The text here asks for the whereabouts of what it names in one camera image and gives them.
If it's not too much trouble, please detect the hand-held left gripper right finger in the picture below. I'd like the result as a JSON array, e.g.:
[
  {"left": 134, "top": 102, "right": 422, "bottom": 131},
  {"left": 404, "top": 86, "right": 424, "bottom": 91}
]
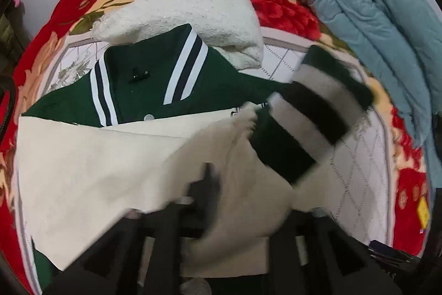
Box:
[{"left": 269, "top": 208, "right": 403, "bottom": 295}]

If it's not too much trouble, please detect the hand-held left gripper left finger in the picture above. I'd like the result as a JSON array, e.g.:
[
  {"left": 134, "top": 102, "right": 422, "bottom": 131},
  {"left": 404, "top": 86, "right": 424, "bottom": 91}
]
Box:
[{"left": 45, "top": 163, "right": 222, "bottom": 295}]

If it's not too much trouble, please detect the green cream varsity jacket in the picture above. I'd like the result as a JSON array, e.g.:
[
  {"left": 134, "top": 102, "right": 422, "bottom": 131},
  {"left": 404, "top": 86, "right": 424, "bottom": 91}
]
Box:
[{"left": 17, "top": 24, "right": 376, "bottom": 295}]

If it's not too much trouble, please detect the white quilted mattress pad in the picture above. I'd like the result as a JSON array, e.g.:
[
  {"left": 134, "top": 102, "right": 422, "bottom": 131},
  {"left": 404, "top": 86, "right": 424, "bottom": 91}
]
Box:
[{"left": 21, "top": 26, "right": 396, "bottom": 285}]

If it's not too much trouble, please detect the dark object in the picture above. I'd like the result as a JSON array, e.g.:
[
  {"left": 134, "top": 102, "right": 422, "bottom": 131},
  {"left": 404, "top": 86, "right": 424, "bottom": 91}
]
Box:
[{"left": 367, "top": 239, "right": 419, "bottom": 268}]

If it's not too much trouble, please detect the white fleece garment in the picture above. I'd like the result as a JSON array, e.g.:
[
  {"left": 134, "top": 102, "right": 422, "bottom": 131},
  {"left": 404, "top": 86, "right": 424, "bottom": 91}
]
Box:
[{"left": 91, "top": 0, "right": 265, "bottom": 70}]

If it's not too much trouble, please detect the red floral blanket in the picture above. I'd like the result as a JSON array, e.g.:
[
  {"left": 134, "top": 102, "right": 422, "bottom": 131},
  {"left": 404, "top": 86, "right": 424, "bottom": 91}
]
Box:
[{"left": 0, "top": 0, "right": 432, "bottom": 292}]

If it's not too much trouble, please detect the teal quilted blanket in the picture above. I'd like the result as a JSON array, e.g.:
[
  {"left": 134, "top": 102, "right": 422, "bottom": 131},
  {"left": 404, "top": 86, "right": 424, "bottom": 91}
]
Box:
[{"left": 272, "top": 0, "right": 442, "bottom": 178}]

